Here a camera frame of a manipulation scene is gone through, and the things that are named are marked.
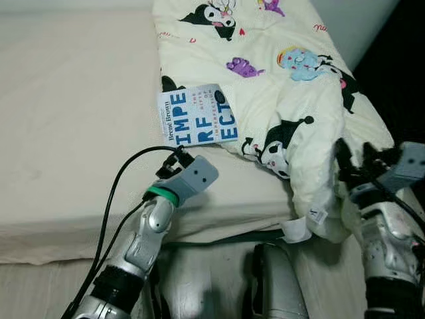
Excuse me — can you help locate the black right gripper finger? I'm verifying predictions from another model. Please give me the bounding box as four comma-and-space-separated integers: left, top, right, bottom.
361, 141, 383, 171
334, 137, 357, 181

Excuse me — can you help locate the cartoon print cream blanket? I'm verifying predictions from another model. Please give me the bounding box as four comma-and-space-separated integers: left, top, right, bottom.
151, 0, 399, 243

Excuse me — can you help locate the white blue lettered book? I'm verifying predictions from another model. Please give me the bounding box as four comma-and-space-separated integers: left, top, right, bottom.
157, 84, 238, 148

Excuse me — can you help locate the silver robot right leg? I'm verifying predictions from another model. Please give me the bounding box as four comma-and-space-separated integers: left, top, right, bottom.
251, 241, 311, 319

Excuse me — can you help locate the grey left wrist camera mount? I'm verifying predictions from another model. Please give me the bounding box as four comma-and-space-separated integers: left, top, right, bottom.
163, 158, 218, 203

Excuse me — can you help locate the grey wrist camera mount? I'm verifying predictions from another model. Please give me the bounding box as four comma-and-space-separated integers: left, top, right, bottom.
163, 158, 218, 203
382, 142, 425, 193

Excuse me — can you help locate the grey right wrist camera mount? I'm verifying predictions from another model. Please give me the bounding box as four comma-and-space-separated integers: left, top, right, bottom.
382, 142, 425, 193

